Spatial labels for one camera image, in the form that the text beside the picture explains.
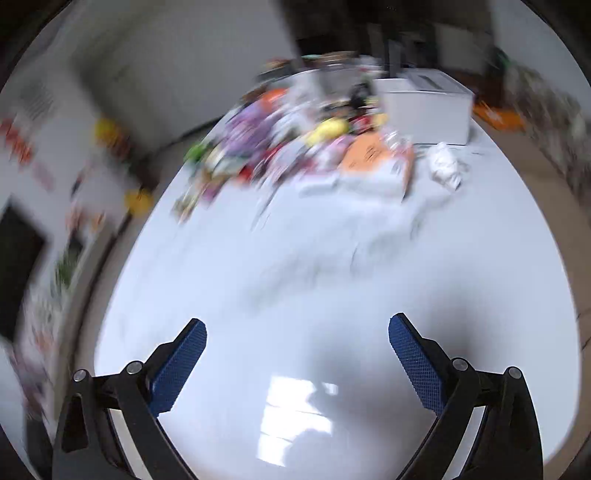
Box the yellow soft packet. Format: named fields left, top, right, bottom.
left=307, top=117, right=349, bottom=144

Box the orange flat packet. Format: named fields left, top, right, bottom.
left=339, top=134, right=416, bottom=185

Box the white storage box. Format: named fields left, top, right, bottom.
left=379, top=69, right=475, bottom=145

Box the dark cabinet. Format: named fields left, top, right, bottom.
left=281, top=0, right=490, bottom=75

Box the yellow floor object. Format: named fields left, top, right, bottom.
left=95, top=117, right=125, bottom=148
left=126, top=188, right=154, bottom=217

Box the pile of colourful packets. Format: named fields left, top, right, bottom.
left=173, top=88, right=352, bottom=222

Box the orange floor item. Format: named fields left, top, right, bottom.
left=473, top=99, right=525, bottom=130

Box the green toy truck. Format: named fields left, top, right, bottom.
left=185, top=142, right=215, bottom=163

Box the crumpled white paper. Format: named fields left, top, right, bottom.
left=426, top=142, right=469, bottom=190

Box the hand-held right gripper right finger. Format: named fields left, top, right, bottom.
left=388, top=312, right=544, bottom=480

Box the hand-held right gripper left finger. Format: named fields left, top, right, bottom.
left=52, top=318, right=208, bottom=480

